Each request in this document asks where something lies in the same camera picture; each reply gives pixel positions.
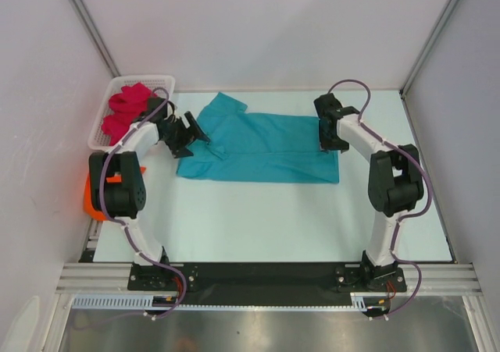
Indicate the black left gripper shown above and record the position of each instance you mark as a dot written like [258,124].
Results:
[180,149]

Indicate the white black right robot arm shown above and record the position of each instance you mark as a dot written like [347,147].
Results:
[395,184]

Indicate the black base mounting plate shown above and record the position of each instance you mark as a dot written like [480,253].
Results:
[272,284]

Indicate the teal t shirt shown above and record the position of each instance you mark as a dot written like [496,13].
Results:
[257,147]

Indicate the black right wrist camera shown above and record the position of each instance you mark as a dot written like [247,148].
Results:
[326,103]

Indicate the magenta t shirt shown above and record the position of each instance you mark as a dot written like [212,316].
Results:
[125,106]

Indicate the white plastic basket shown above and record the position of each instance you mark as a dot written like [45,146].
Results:
[98,140]

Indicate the white slotted cable duct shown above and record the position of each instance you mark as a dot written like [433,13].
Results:
[154,303]

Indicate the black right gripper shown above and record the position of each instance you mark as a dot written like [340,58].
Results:
[325,144]

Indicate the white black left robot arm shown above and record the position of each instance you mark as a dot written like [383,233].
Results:
[117,186]

